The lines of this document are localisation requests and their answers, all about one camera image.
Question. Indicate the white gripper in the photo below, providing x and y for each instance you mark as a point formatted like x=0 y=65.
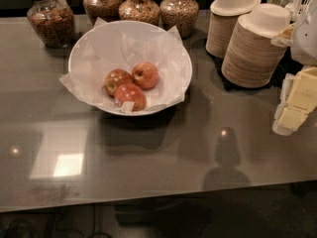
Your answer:
x=306 y=39

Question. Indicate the white bowl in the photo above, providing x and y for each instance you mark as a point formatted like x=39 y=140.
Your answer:
x=99 y=50

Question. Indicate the red apple front with sticker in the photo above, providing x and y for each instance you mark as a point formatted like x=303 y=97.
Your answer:
x=130 y=98

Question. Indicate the black mat under stacks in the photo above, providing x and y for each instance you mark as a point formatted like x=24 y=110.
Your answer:
x=255 y=72

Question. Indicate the rear stack of paper bowls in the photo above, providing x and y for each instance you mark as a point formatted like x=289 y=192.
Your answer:
x=223 y=18

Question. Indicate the glass jar of cereal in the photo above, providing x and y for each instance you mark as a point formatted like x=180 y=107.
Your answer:
x=181 y=14
x=53 y=22
x=107 y=10
x=146 y=11

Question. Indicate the white paper liner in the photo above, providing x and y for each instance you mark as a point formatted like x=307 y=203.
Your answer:
x=132 y=47

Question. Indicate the glass jar of cereal left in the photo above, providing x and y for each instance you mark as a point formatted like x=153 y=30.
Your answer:
x=53 y=22

